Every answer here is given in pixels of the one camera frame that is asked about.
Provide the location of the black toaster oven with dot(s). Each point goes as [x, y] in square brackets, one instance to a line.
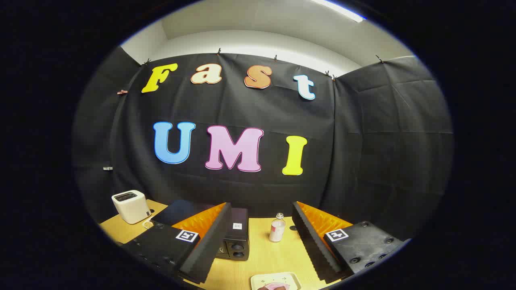
[238, 233]

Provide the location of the small dish of grains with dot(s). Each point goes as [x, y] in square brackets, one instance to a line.
[148, 224]

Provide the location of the pink ham slice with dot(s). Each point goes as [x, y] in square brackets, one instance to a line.
[274, 286]

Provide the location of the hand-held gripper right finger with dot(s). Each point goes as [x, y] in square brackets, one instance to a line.
[312, 241]

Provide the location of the clear bottle with white contents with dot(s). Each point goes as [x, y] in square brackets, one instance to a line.
[277, 229]

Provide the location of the cream square cherry-print plate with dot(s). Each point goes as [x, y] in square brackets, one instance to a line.
[274, 277]

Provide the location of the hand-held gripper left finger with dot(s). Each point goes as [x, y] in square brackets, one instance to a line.
[213, 245]

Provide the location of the white toaster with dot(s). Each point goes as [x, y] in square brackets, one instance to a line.
[131, 207]

